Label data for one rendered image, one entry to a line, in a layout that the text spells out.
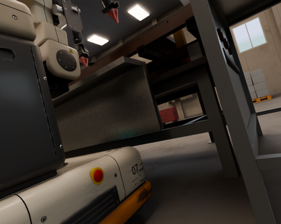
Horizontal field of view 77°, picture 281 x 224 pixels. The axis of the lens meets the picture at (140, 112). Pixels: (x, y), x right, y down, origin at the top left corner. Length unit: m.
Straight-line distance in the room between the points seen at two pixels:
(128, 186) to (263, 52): 9.77
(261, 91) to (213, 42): 7.28
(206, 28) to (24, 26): 0.52
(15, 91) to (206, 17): 0.54
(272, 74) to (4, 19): 9.87
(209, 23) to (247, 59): 9.56
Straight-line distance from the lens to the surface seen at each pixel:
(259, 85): 7.80
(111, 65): 0.90
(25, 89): 0.56
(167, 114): 8.31
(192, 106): 10.32
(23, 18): 0.68
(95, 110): 1.21
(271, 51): 10.18
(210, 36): 0.56
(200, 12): 0.58
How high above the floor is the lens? 0.36
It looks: 4 degrees up
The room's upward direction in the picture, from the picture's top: 15 degrees counter-clockwise
